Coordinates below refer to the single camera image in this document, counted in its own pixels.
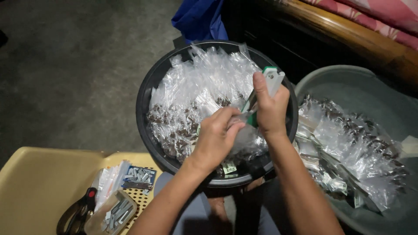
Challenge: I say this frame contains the person's right hand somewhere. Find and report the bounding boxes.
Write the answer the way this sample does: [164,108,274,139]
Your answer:
[252,71,291,140]

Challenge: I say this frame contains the person's left hand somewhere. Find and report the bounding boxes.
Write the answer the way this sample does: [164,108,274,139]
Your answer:
[191,107,246,174]

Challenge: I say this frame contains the white and green stapler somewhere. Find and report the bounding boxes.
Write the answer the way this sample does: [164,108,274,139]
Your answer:
[241,66,286,128]

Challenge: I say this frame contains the clear plastic snack packet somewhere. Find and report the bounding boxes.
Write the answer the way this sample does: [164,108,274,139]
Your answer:
[227,110,263,156]

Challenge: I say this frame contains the pile of unsealed clear packets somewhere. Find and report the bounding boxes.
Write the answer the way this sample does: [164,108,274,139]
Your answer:
[146,44,271,175]

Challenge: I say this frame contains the black round plastic basin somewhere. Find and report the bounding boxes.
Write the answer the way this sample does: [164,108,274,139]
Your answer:
[135,40,299,189]

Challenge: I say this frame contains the dark wooden cabinet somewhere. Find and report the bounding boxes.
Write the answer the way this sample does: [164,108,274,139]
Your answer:
[222,0,369,85]

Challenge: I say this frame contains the person's grey shorts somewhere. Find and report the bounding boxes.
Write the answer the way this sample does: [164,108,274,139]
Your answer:
[153,171,282,235]

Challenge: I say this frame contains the blue box of staples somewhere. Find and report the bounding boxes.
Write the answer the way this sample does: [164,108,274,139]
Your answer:
[121,165,157,191]

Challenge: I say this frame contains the heap of stapled clear packets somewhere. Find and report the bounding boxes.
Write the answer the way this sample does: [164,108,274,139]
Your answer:
[294,94,410,213]

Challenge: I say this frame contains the grey round plastic basin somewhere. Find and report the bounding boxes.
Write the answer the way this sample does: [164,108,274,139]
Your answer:
[293,65,418,235]

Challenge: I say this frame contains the stack of white paper labels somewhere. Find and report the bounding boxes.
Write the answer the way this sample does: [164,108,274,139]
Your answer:
[92,159,132,211]

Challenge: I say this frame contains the blue fabric bag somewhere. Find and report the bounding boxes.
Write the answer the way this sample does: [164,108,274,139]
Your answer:
[171,0,229,44]

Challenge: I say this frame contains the loose staple strips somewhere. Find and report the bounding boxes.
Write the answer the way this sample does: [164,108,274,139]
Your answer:
[102,198,134,232]

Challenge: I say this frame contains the clear plastic tub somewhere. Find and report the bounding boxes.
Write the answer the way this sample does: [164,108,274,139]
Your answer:
[84,190,138,235]

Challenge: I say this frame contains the pink patterned mattress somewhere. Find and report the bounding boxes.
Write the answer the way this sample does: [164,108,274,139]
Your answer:
[300,0,418,50]

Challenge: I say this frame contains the black scissors with red pivot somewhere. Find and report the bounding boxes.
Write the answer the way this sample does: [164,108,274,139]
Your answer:
[56,187,98,235]

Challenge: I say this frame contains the yellow plastic chair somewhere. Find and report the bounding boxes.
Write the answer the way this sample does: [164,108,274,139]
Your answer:
[0,146,164,235]

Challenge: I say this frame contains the wooden bed frame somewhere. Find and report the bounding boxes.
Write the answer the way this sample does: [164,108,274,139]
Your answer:
[261,0,418,86]

